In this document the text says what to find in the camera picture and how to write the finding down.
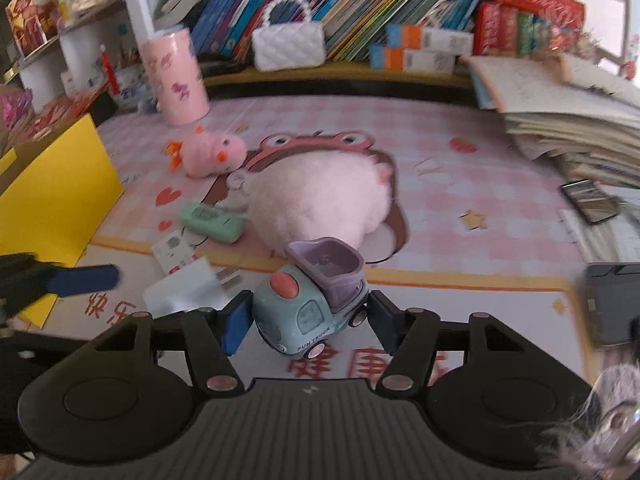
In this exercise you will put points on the white power adapter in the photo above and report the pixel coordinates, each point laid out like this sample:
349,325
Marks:
185,290

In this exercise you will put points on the fluffy pale pink plush ball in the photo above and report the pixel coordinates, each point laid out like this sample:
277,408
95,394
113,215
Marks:
320,200

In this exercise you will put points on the red gift package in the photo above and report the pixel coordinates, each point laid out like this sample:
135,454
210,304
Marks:
32,15

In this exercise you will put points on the stack of books and papers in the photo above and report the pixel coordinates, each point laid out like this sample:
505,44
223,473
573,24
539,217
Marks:
575,110

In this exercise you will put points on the orange and white box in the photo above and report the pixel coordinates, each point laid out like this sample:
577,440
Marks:
415,60
435,39

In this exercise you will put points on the pink checked desk mat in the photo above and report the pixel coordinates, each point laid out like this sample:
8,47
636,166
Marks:
475,240

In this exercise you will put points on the pink plush chick toy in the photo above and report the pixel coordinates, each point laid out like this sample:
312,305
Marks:
210,152

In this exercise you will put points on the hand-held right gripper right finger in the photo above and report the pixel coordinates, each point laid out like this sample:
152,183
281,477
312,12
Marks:
386,325

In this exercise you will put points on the large red box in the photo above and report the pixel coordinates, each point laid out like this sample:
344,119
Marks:
537,2

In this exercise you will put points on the mint green toy case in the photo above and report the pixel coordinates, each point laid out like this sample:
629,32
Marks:
210,221

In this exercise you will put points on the red patterned box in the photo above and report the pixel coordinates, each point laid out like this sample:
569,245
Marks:
495,30

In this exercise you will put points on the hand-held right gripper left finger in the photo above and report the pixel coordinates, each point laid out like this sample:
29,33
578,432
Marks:
234,324

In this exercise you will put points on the black smartphone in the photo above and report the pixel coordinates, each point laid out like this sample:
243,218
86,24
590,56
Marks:
591,201

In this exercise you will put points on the red flat box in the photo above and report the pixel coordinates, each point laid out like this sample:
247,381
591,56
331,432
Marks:
70,110

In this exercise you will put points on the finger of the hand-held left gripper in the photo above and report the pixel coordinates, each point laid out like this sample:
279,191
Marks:
85,280

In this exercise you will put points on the white quilted handbag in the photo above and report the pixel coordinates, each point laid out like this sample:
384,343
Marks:
287,47

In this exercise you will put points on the clear keyring charm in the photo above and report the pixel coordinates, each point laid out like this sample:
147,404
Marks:
239,194

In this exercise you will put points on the white printed card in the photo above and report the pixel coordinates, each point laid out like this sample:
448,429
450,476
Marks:
175,252

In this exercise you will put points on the blue and purple toy truck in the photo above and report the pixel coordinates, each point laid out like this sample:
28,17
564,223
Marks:
300,310

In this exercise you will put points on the white notebook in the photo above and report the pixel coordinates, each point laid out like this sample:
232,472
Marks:
610,242

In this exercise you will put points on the pink printed tumbler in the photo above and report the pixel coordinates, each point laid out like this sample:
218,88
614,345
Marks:
172,80

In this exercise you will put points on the row of colourful books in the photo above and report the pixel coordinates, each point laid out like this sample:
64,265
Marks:
350,15

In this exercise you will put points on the dark grey flat case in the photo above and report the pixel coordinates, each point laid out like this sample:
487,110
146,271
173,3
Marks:
612,305

